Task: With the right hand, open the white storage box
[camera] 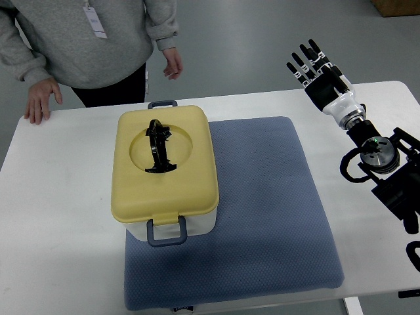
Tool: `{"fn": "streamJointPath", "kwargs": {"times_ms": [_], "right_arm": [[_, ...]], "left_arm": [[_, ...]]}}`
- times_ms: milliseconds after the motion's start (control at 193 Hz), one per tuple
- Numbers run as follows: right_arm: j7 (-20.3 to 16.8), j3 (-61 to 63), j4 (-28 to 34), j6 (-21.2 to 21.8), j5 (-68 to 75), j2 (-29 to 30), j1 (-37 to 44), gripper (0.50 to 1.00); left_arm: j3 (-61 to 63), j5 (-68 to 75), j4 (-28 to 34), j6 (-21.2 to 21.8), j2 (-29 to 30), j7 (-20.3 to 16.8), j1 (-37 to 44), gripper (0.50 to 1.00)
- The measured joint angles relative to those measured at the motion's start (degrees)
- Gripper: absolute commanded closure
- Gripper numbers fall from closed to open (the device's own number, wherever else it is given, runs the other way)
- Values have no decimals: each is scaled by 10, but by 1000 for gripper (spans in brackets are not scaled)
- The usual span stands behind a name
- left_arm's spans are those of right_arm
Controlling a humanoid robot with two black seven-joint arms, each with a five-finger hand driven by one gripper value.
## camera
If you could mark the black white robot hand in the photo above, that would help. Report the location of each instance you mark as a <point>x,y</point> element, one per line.
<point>331,92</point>

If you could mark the black lid handle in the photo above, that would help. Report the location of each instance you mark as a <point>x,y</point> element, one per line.
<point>158,135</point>

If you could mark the yellow storage box lid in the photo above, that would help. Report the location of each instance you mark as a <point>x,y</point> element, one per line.
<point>191,189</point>

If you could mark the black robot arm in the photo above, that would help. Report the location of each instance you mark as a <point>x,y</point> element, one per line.
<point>391,162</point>

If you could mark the brown cardboard box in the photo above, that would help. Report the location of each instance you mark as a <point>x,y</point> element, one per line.
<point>397,8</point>

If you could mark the white storage box base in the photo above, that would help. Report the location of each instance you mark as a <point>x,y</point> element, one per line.
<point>195,225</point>

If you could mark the person's left hand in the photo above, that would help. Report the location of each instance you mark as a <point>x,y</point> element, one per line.
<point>174,65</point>

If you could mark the person's right hand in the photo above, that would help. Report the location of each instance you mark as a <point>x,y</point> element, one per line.
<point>37,107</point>

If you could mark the blue grey rear latch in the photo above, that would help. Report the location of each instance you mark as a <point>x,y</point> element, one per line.
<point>164,103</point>

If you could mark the blue grey latch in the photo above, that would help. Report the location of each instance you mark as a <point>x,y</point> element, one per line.
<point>167,242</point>
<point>164,103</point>

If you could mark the blue foam cushion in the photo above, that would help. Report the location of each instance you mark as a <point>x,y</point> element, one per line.
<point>271,234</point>

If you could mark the blue grey front latch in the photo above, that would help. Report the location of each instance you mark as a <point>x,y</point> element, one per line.
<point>167,242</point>

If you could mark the person in grey sweatshirt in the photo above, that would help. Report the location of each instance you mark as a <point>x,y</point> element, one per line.
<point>43,39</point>

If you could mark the white name badge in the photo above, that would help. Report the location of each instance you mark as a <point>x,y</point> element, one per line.
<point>94,21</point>

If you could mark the white table leg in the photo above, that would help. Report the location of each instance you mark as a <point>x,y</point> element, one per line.
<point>353,306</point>

